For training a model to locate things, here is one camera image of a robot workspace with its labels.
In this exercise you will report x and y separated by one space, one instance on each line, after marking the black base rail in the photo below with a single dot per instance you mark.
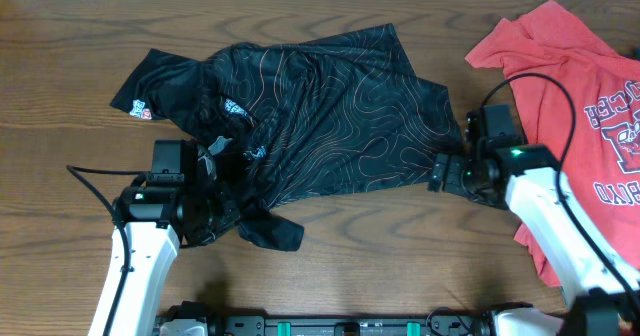
192 319

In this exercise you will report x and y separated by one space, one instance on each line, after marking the red printed t-shirt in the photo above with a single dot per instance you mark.
574 93

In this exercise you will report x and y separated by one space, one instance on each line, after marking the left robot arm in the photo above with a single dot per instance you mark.
155 217

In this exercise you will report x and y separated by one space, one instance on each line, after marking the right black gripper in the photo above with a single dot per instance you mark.
451 182

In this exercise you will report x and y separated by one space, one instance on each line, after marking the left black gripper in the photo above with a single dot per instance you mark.
232 216

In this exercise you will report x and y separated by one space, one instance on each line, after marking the black orange-patterned jersey shirt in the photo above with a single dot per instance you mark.
339 115

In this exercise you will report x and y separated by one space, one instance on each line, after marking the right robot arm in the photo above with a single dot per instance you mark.
600 288

